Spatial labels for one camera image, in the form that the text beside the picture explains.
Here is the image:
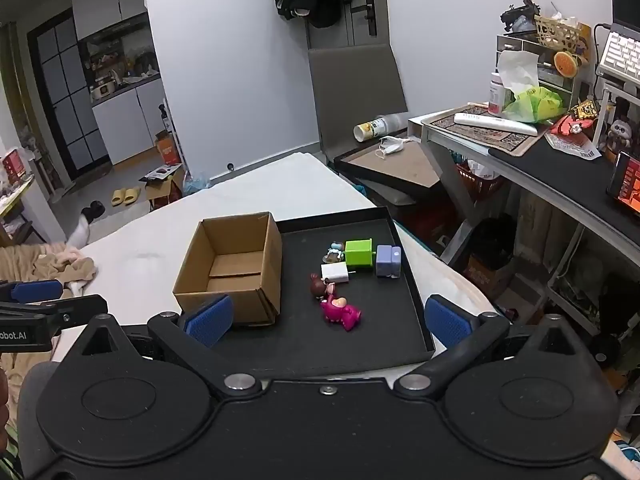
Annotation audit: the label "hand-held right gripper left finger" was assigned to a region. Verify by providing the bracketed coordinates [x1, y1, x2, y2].
[75, 294, 263, 401]

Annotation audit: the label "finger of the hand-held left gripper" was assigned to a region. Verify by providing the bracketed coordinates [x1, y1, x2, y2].
[0, 280, 108, 336]

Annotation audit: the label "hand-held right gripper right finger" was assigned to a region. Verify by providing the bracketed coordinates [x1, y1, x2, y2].
[395, 294, 586, 401]

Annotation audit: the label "black tray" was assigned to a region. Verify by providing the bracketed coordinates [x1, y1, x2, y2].
[220, 205, 436, 376]

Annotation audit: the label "purple cube toy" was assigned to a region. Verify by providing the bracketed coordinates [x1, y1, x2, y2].
[375, 245, 402, 279]

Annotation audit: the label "brown cardboard box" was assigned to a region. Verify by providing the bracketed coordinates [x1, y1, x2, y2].
[172, 211, 283, 328]

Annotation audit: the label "pink figurine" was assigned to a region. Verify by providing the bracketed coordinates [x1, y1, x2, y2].
[320, 296, 363, 332]

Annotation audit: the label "green cube toy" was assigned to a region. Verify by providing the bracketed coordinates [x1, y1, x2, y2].
[345, 238, 375, 268]

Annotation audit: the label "brown-haired doll figurine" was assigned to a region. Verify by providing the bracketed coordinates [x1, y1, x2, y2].
[308, 273, 337, 302]

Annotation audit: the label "beige blanket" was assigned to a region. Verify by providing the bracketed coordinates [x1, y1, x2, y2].
[0, 242, 98, 296]

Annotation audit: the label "black bag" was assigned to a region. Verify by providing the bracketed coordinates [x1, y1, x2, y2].
[470, 215, 518, 271]

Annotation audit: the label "white charger block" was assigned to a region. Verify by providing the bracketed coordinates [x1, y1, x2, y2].
[320, 261, 357, 286]

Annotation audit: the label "blue plastic bag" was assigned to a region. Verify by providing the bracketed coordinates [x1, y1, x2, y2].
[182, 172, 211, 196]

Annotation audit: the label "open floor cardboard box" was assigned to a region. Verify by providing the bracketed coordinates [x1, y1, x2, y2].
[139, 164, 186, 211]

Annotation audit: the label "red plastic basket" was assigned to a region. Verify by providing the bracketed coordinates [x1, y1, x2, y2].
[452, 160, 503, 201]

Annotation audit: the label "black framed board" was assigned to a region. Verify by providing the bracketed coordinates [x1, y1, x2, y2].
[334, 140, 443, 200]

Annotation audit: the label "orange carton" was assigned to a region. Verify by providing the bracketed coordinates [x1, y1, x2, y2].
[155, 130, 182, 166]

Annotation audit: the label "black framed glass door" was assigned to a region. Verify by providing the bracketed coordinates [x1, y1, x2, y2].
[27, 7, 112, 181]

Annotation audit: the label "patterned desk mat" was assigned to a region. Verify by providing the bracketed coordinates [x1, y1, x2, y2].
[422, 106, 551, 156]

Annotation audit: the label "black desk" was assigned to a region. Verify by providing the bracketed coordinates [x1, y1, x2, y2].
[407, 107, 640, 341]

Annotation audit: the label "white kitchen cabinets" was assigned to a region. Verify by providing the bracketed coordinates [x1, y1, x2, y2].
[70, 0, 168, 166]

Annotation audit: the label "white remote control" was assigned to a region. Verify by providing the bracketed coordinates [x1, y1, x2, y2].
[453, 112, 538, 136]

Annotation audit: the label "clear plastic bottle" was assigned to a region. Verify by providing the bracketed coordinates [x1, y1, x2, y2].
[353, 114, 411, 142]

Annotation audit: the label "red snack packet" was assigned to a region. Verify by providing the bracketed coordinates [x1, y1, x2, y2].
[544, 112, 602, 161]

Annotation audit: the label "black smartphone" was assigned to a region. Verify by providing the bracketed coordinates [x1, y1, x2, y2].
[606, 151, 640, 213]

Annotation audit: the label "white pill bottle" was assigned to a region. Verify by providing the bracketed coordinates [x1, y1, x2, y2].
[488, 72, 506, 116]

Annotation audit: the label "green plastic bag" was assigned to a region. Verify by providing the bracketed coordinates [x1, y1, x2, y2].
[502, 86, 563, 123]

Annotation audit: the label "grey chair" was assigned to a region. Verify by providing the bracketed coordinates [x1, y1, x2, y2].
[307, 44, 443, 211]

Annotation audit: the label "raccoon figurine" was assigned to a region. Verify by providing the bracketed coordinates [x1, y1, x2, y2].
[607, 117, 635, 156]

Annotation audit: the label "grey drawer organiser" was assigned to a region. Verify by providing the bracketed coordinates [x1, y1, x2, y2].
[496, 32, 581, 111]

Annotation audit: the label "orange slice plush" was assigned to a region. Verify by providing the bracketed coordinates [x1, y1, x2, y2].
[554, 51, 581, 78]

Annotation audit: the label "wicker basket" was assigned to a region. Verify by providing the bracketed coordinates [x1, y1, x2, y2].
[534, 15, 593, 53]

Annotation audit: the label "black toy figure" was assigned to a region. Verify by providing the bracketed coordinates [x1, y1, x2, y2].
[501, 0, 543, 36]

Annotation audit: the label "white keyboard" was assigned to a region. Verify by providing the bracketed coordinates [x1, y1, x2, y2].
[597, 30, 640, 83]

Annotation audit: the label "black door handle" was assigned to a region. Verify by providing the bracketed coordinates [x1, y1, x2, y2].
[352, 0, 377, 37]

